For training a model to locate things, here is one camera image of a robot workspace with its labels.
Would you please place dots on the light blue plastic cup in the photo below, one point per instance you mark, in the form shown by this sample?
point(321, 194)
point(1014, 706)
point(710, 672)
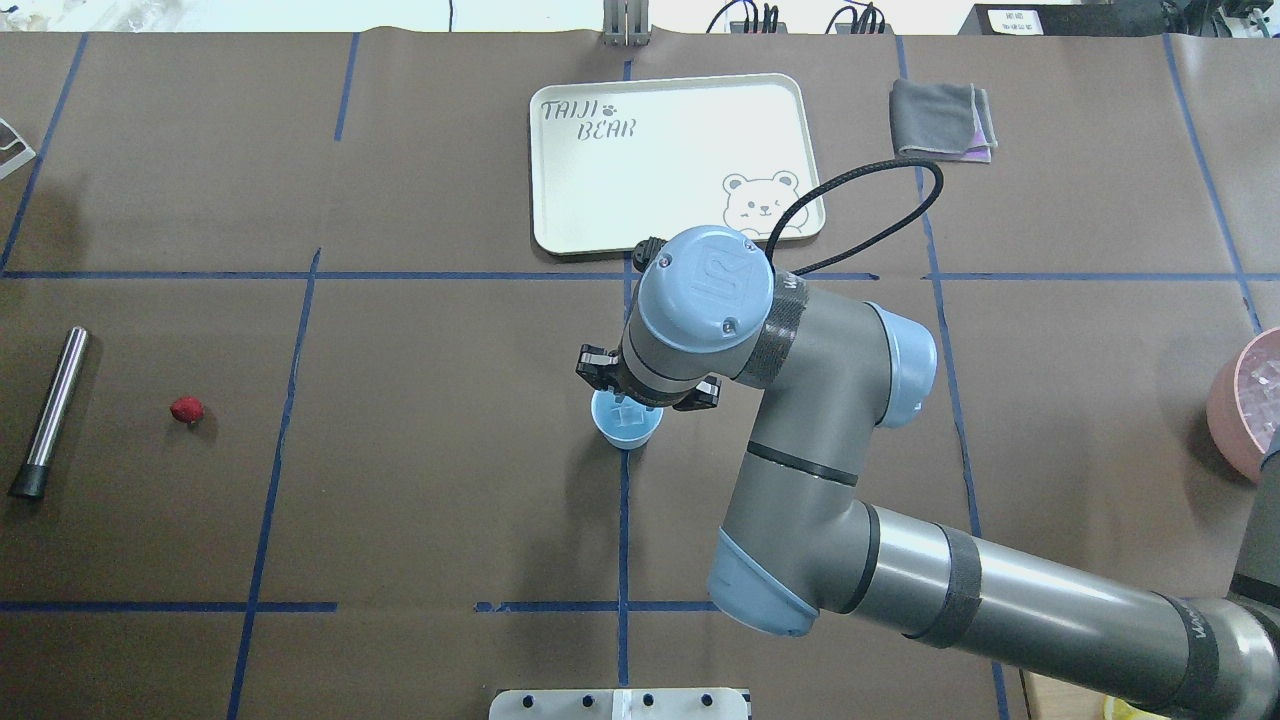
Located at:
point(628, 438)

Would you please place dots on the black box with label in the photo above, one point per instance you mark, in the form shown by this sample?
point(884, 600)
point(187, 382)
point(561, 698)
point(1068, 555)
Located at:
point(1083, 19)

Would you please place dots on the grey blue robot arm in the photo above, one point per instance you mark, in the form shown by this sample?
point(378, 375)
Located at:
point(796, 540)

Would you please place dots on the clear ice cube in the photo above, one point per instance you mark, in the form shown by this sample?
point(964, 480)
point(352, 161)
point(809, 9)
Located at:
point(628, 414)

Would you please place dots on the pink bowl of ice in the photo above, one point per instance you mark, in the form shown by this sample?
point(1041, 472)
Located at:
point(1243, 406)

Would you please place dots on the wooden cutting board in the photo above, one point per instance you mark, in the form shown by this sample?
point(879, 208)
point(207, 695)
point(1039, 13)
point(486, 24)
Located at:
point(1048, 698)

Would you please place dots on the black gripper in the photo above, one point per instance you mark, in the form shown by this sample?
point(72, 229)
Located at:
point(598, 368)

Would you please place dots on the folded grey cloth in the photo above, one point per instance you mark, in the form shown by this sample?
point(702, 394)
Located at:
point(942, 122)

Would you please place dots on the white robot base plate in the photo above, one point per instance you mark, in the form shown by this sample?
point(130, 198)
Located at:
point(623, 703)

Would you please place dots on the lemon slice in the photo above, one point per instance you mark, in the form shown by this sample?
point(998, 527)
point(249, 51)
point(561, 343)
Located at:
point(1116, 709)

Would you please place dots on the grey metal bracket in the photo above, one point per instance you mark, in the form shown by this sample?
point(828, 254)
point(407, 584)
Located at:
point(626, 23)

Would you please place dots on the white wire cup rack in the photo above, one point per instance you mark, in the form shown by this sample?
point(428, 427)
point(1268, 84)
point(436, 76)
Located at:
point(15, 151)

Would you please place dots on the steel muddler with black tip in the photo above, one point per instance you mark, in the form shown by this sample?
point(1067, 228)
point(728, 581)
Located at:
point(32, 477)

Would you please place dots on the cream bear serving tray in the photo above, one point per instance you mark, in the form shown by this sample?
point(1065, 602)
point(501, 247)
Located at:
point(615, 162)

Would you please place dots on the red strawberry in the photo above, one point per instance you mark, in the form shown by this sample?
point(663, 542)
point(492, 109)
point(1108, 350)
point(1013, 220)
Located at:
point(188, 410)

